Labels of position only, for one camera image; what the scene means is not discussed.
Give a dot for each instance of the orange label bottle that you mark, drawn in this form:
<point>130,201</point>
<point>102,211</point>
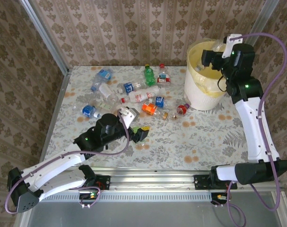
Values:
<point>150,108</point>

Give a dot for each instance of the wide dark blue label bottle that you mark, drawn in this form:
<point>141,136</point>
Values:
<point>88,111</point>

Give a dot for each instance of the green label clear bottle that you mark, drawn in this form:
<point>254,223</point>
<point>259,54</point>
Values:
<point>103,105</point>

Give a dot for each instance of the blue white label bottle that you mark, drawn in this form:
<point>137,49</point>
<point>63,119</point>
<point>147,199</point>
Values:
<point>160,101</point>

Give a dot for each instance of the white label red print bottle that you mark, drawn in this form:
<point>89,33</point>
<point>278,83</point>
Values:
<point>143,95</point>

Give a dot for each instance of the red label purple cap bottle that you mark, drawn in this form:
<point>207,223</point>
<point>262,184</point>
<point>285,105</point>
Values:
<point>181,110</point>

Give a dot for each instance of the clear plastic bottle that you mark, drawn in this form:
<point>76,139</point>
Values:
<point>198,67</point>

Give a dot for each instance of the slim blue label bottle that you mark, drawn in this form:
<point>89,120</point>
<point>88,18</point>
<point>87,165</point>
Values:
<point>128,87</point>

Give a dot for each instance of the white label yellow tick bottle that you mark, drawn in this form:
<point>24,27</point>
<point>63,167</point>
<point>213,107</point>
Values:
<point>106,91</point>

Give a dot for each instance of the green plastic bottle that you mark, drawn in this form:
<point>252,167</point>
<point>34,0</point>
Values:
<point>149,76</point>

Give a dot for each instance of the red cap clear bottle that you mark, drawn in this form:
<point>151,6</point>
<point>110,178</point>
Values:
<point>163,76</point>

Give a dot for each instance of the light blue label bottle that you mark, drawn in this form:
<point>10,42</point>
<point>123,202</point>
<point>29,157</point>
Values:
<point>103,75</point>

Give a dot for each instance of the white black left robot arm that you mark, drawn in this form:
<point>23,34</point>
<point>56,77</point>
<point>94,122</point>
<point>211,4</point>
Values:
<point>51,170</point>

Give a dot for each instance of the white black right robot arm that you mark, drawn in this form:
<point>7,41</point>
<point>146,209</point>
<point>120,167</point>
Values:
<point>252,132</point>

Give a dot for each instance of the yellow plastic bin liner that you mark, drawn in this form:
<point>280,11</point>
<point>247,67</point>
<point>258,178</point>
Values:
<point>211,73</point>

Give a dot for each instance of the white plastic bin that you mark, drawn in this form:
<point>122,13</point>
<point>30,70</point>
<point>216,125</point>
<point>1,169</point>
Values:
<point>200,99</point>

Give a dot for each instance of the left base wiring bundle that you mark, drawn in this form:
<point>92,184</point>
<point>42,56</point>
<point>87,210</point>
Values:
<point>92,195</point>

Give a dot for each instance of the grey metal platform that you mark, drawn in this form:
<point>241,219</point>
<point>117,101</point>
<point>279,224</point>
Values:
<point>145,215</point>

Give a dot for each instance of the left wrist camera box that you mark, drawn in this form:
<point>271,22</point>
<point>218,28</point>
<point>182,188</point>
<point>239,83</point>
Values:
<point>129,118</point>

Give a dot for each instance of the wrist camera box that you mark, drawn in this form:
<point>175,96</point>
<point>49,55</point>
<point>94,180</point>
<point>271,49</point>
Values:
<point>228,47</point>
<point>129,118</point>

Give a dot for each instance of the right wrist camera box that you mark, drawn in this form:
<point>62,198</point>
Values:
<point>228,47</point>

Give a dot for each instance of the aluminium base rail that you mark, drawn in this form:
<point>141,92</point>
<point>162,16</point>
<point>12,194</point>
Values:
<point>152,179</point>

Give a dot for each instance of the aluminium table edge rail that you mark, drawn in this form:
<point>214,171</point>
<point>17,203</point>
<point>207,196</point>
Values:
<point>55,118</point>

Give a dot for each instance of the aluminium frame post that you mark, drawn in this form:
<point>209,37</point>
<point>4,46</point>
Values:
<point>46,35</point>
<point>265,14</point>

